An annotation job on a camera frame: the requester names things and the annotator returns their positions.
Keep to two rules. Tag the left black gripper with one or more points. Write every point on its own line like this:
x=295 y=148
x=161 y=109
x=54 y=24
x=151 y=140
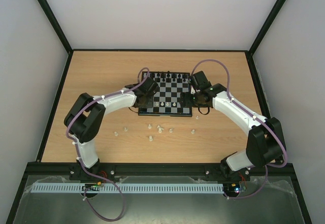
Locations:
x=150 y=104

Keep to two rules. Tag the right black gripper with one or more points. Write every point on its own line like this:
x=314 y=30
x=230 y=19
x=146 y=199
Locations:
x=197 y=99

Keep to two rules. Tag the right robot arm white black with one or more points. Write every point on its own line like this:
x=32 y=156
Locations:
x=265 y=138

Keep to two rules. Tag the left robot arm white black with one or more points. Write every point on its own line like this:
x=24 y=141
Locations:
x=84 y=119

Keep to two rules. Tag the black and white chessboard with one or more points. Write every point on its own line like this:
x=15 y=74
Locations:
x=171 y=85

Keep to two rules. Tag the light blue slotted cable duct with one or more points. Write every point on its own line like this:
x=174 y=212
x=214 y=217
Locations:
x=129 y=188

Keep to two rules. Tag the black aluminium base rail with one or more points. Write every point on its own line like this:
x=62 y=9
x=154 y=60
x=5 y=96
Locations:
x=210 y=172

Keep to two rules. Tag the black cage frame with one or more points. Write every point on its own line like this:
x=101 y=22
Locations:
x=261 y=97

